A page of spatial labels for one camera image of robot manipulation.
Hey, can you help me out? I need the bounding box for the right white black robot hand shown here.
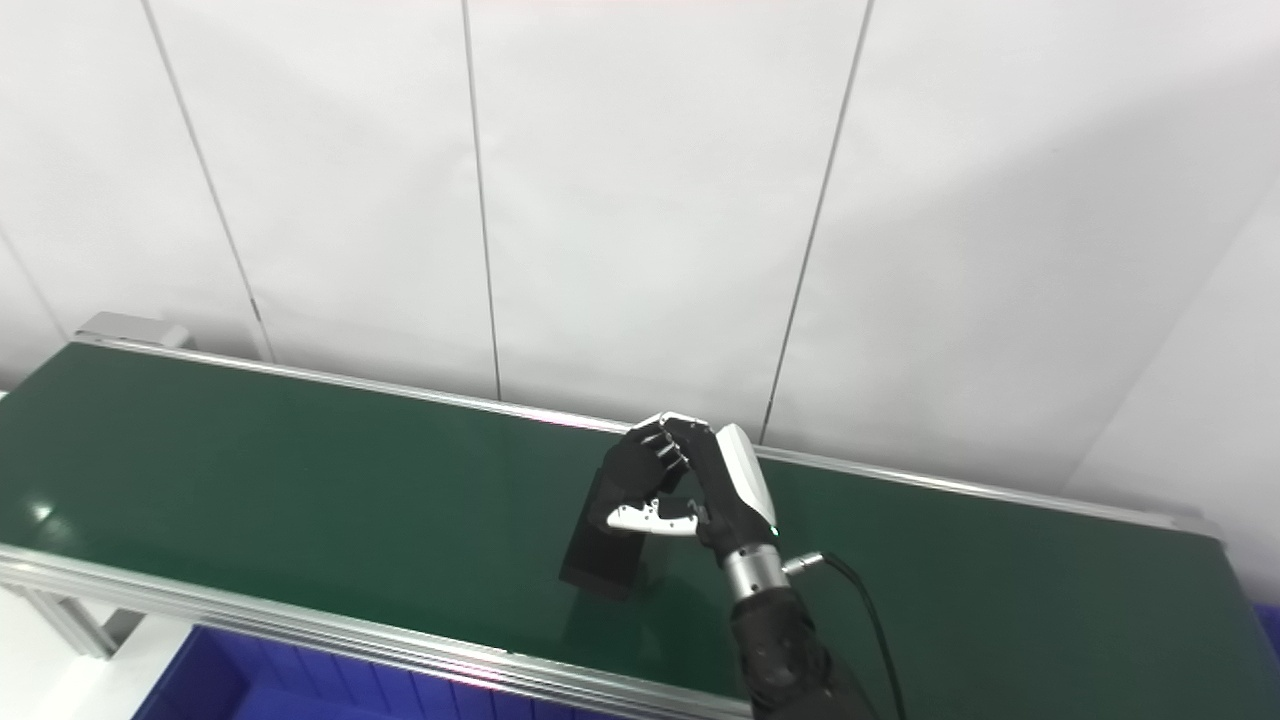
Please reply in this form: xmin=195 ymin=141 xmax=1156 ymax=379
xmin=590 ymin=411 xmax=781 ymax=566

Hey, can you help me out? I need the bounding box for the black cylinder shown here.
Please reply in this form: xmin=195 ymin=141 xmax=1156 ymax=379
xmin=558 ymin=430 xmax=693 ymax=603

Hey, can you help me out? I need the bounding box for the green conveyor belt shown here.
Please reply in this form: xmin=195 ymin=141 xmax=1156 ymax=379
xmin=0 ymin=335 xmax=1280 ymax=720

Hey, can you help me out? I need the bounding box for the grey conveyor motor box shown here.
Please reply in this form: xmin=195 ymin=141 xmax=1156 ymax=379
xmin=74 ymin=311 xmax=192 ymax=350

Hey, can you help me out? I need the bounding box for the aluminium conveyor support leg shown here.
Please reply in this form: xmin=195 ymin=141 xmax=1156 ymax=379
xmin=8 ymin=585 xmax=142 ymax=660

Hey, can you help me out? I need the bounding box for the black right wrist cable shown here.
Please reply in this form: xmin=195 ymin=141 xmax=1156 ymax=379
xmin=785 ymin=550 xmax=907 ymax=720

